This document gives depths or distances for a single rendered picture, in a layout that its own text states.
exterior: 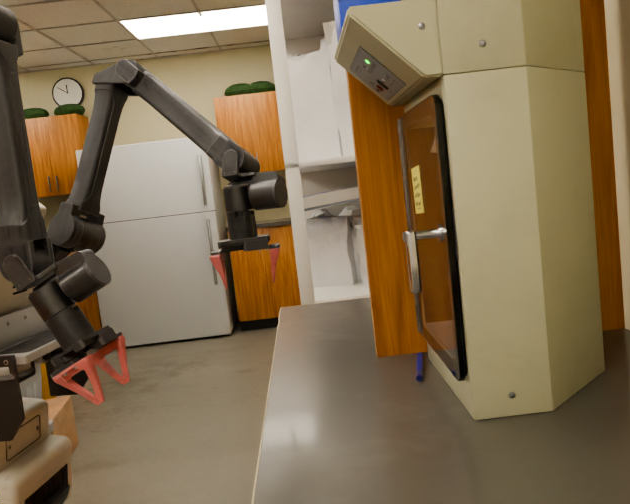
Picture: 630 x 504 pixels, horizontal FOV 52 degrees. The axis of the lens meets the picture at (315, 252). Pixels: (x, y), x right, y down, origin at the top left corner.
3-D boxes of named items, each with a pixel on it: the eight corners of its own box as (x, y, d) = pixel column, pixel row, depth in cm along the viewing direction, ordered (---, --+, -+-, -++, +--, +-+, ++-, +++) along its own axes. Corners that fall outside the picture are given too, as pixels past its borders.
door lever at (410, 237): (447, 290, 92) (443, 287, 94) (441, 224, 91) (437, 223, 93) (410, 295, 92) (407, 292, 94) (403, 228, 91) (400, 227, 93)
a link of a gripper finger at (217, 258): (249, 288, 130) (243, 242, 129) (214, 293, 129) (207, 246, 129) (252, 283, 136) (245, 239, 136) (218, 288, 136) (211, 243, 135)
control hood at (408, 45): (403, 105, 117) (397, 48, 116) (443, 75, 84) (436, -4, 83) (340, 112, 116) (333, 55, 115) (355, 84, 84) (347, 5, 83)
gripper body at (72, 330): (115, 333, 110) (91, 296, 110) (87, 349, 100) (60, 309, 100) (86, 352, 111) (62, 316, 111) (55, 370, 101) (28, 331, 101)
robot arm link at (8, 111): (-10, 18, 106) (-56, 0, 96) (22, 12, 105) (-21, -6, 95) (31, 276, 111) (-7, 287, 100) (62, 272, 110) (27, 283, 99)
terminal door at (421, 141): (425, 333, 120) (403, 115, 116) (466, 384, 90) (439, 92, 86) (420, 334, 120) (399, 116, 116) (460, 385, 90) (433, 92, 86)
